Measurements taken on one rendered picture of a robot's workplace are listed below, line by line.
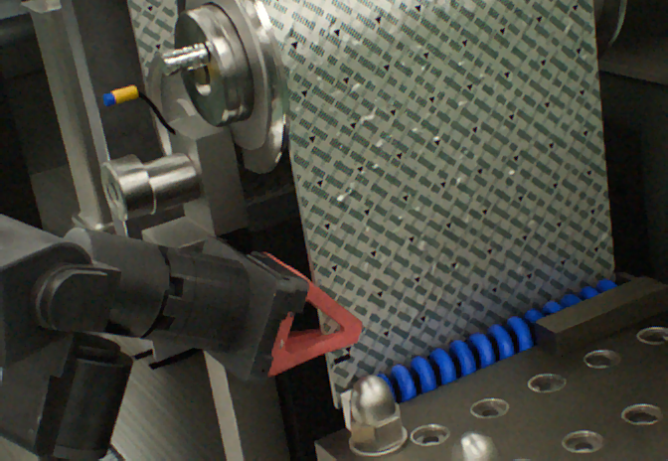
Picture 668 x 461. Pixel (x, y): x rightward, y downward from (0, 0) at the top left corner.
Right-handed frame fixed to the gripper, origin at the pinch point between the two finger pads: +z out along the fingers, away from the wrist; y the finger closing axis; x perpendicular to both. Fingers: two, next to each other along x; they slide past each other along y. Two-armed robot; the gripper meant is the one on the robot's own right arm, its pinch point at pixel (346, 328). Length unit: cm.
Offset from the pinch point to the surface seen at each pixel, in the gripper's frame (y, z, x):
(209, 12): -5.2, -13.5, 16.7
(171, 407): -29.8, 5.7, -16.7
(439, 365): 3.0, 6.0, -0.5
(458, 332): 0.3, 8.8, 1.3
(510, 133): 0.3, 7.5, 15.3
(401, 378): 2.9, 3.3, -1.8
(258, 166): -4.2, -7.5, 8.4
